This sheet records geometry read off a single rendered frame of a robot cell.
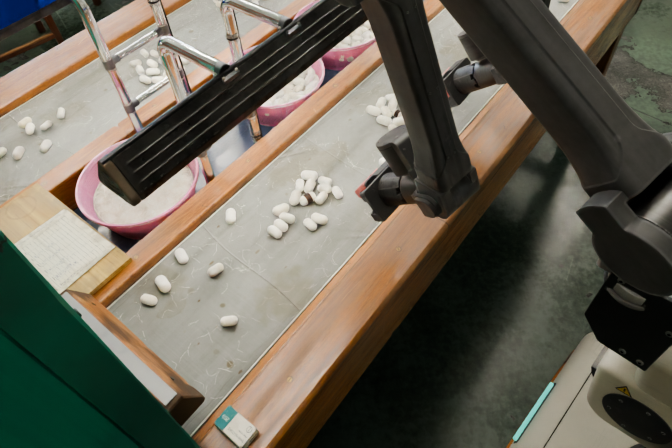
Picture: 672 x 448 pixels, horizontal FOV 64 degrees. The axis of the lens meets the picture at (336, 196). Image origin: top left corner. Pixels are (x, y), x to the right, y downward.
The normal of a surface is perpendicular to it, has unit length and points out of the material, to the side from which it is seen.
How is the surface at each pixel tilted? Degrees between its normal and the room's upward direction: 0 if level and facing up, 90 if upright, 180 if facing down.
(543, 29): 35
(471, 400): 0
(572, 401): 0
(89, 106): 0
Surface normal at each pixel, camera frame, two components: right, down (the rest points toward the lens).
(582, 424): -0.06, -0.63
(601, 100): 0.18, -0.13
